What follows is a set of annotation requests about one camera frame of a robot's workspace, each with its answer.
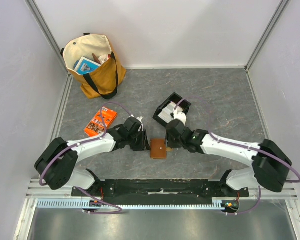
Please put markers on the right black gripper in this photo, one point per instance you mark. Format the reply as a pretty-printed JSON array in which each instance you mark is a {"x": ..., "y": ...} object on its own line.
[{"x": 172, "y": 141}]

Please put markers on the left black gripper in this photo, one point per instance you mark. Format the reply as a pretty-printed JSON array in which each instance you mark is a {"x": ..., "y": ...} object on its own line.
[{"x": 144, "y": 145}]

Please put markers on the brown leather card holder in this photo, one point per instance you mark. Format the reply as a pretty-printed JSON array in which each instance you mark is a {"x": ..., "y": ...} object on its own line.
[{"x": 158, "y": 148}]

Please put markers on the black card box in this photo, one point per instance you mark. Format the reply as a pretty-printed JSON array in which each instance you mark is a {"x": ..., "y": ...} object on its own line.
[{"x": 176, "y": 98}]

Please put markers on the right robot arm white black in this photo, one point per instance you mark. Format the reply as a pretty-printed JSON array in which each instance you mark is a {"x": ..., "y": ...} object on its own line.
[{"x": 266, "y": 164}]

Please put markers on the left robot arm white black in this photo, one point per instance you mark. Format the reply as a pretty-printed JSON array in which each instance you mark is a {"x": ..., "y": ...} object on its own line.
[{"x": 57, "y": 164}]

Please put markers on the white card stack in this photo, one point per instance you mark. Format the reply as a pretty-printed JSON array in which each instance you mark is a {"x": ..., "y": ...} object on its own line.
[{"x": 167, "y": 112}]

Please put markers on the orange booklet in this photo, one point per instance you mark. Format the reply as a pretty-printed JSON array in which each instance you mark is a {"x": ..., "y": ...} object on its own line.
[{"x": 102, "y": 119}]

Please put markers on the mustard canvas tote bag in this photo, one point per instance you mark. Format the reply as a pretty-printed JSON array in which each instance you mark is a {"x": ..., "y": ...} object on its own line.
[{"x": 106, "y": 78}]

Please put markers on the brown item in bag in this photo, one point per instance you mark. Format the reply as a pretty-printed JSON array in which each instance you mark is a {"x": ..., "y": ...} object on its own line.
[{"x": 96, "y": 59}]

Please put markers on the blue book in bag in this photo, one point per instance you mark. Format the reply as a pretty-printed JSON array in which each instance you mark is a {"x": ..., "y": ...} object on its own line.
[{"x": 85, "y": 66}]

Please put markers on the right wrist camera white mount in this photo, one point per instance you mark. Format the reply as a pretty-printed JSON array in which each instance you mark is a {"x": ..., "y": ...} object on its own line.
[{"x": 179, "y": 115}]

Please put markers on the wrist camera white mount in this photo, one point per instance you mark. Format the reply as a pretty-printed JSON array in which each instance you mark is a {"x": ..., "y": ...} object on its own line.
[
  {"x": 179, "y": 115},
  {"x": 139, "y": 122}
]

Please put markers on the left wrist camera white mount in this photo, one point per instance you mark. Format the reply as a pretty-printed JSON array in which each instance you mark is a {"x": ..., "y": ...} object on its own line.
[{"x": 139, "y": 122}]

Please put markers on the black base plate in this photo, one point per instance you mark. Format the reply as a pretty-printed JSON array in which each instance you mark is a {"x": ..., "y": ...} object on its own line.
[{"x": 161, "y": 191}]

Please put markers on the aluminium frame rail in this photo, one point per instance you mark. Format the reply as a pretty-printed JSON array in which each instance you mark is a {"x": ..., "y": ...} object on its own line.
[{"x": 35, "y": 190}]

